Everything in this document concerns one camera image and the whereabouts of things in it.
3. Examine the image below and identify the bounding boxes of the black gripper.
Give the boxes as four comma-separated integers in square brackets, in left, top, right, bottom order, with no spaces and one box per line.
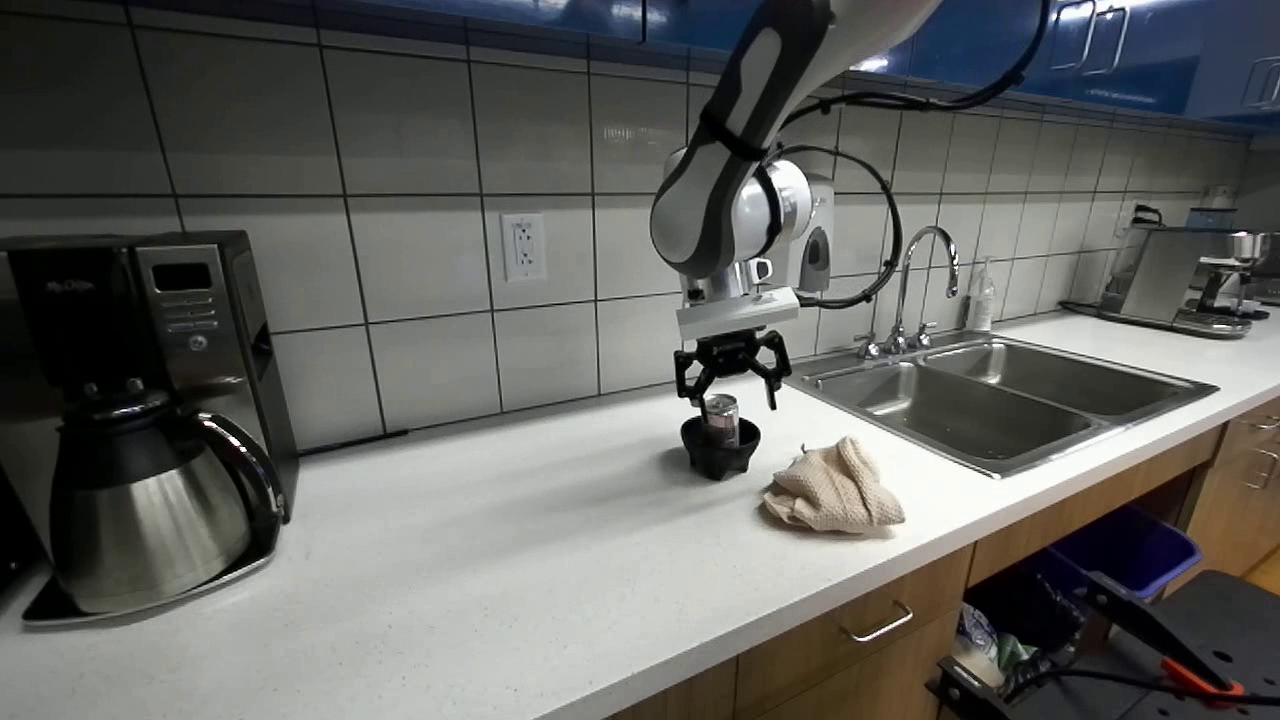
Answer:
[671,329,795,412]

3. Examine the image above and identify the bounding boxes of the beige waffle dish cloth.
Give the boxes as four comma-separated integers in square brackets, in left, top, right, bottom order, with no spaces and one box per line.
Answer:
[756,437,907,540]

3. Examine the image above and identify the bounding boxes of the chrome sink faucet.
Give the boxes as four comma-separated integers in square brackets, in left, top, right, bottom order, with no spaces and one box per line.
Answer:
[857,219,966,361]

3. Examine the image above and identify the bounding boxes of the stainless steel double sink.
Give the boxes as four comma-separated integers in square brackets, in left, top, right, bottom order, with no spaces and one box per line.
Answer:
[782,332,1219,479]

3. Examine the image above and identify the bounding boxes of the small soap bottle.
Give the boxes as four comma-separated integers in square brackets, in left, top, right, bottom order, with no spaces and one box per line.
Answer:
[960,272,998,336]

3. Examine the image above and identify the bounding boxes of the wooden base cabinet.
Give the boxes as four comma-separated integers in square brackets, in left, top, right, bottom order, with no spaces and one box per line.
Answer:
[613,396,1280,720]

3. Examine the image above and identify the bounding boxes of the crumpled plastic bag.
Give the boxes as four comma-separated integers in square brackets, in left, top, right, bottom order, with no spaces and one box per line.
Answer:
[950,600,1061,699]

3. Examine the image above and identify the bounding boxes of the blue plastic bin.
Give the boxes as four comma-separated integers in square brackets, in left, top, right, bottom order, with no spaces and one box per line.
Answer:
[1053,507,1203,611]

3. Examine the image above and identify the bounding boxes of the silver espresso machine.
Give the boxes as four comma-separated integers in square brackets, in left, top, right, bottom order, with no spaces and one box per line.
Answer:
[1061,200,1280,343]

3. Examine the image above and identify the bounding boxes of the black stand with orange clamp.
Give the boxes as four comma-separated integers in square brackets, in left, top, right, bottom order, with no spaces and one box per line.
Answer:
[931,565,1280,720]

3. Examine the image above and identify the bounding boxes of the blue upper cabinets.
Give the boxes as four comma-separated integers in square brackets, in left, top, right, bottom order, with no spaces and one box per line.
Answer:
[133,0,1280,136]

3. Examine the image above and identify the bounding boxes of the black drip coffee maker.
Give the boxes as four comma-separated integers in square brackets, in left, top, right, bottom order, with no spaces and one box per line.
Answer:
[0,227,305,633]

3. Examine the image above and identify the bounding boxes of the steel coffee carafe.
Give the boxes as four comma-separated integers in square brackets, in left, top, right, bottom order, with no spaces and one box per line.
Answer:
[46,396,293,619]

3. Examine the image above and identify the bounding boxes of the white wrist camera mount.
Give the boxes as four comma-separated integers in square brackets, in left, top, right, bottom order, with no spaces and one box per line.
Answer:
[671,282,802,349]

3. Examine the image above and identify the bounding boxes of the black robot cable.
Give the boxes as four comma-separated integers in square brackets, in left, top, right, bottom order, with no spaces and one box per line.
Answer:
[772,0,1056,313]

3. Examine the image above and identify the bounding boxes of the white wall outlet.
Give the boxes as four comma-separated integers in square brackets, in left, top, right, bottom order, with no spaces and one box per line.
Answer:
[500,207,552,288]

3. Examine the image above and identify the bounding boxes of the metal drawer handle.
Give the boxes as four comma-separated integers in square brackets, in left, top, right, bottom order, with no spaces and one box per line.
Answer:
[849,600,920,647]

